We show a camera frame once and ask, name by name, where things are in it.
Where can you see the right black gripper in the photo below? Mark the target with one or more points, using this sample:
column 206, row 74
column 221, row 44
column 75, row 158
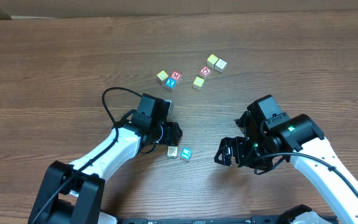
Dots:
column 233, row 149

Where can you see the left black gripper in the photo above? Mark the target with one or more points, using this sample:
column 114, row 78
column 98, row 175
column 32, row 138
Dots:
column 173, row 134

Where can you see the green edged wooden block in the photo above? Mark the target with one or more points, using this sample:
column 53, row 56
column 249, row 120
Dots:
column 172, row 152

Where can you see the blue wooden block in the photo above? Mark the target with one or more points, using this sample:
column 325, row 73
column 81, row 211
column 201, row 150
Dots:
column 186, row 154

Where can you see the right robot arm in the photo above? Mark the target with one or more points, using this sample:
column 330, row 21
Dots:
column 270, row 136

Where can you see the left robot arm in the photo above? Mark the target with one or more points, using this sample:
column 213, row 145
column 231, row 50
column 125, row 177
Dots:
column 72, row 193

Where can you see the blue X block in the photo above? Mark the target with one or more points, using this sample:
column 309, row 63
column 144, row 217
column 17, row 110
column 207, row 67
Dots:
column 170, row 84

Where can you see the yellow block middle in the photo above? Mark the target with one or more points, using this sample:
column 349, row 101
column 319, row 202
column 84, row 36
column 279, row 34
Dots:
column 198, row 83

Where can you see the yellow block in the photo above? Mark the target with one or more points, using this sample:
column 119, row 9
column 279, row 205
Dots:
column 198, row 83
column 212, row 60
column 162, row 76

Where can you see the red M block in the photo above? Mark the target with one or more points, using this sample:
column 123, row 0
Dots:
column 176, row 76

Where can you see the yellow block left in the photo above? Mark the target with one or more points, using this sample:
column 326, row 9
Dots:
column 162, row 76

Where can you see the red circle block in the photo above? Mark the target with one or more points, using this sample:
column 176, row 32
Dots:
column 205, row 72

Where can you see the yellow block far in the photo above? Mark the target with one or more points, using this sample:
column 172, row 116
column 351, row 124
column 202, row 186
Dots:
column 212, row 60

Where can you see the white block far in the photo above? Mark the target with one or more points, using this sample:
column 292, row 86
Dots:
column 220, row 65

